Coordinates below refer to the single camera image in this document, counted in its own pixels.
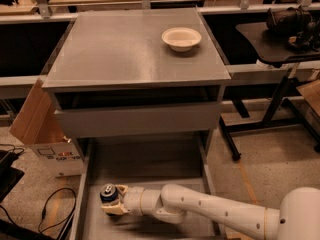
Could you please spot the grey drawer cabinet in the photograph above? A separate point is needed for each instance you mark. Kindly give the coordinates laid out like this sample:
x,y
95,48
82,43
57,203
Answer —
x,y
118,59

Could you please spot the black case at left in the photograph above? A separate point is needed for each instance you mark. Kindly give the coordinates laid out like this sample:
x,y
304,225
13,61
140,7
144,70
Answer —
x,y
9,176

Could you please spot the black side table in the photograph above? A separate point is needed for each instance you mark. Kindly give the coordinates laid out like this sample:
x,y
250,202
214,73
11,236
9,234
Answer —
x,y
273,50

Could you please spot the blue pepsi can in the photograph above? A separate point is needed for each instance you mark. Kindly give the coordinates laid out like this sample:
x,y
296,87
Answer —
x,y
108,193

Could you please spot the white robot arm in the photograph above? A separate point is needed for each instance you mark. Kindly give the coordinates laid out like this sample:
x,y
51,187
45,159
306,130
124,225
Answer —
x,y
297,218

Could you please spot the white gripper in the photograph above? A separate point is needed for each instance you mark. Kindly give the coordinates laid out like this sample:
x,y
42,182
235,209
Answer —
x,y
133,198

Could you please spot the cardboard box with label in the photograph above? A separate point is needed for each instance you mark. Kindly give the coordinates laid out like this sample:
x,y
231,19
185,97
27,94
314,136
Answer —
x,y
38,129

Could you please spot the open grey middle drawer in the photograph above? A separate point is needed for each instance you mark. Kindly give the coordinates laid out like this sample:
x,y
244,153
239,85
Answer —
x,y
150,165

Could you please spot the black device on table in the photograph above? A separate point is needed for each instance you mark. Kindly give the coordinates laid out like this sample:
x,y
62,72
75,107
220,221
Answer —
x,y
300,28

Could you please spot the grey top drawer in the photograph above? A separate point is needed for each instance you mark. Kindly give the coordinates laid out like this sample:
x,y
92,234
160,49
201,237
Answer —
x,y
121,121

